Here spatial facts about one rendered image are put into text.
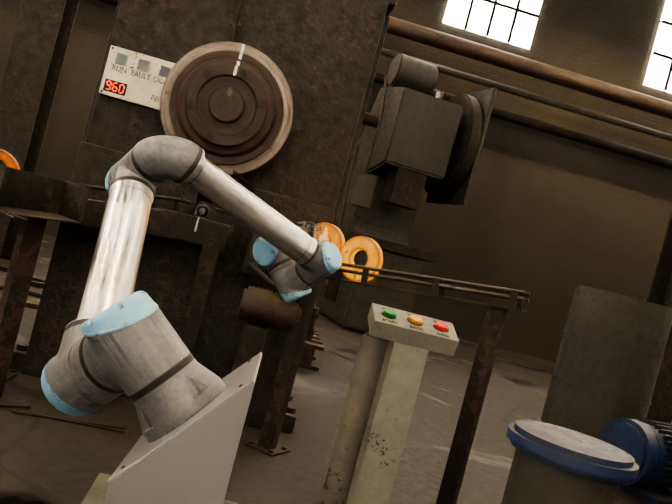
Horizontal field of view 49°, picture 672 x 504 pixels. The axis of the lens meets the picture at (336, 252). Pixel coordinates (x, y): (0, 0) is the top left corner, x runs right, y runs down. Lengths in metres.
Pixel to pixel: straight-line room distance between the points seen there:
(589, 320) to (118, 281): 3.34
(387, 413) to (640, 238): 8.19
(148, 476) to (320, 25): 1.95
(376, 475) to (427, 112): 5.23
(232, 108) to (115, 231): 0.89
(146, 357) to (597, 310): 3.47
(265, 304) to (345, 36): 1.08
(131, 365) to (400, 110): 5.61
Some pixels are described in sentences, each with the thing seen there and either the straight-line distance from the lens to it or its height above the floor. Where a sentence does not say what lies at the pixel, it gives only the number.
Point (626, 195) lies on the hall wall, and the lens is 9.96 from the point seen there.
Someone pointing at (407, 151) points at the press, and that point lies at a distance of 6.91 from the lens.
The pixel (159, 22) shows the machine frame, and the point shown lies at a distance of 2.95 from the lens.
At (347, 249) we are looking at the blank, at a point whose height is 0.74.
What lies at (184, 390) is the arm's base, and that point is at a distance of 1.51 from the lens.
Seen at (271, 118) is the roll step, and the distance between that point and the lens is 2.68.
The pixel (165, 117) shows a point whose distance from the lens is 2.73.
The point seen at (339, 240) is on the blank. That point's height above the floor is 0.76.
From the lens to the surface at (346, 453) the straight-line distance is 2.22.
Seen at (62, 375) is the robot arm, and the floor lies 0.34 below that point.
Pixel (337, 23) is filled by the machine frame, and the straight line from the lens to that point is 2.96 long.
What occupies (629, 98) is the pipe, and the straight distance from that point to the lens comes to 9.23.
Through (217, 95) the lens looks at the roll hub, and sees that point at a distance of 2.64.
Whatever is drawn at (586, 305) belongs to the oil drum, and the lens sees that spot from 4.67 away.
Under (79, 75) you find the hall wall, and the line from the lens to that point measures 9.13.
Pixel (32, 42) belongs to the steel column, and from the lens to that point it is 5.55.
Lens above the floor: 0.76
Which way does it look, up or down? 1 degrees down
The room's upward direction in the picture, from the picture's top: 15 degrees clockwise
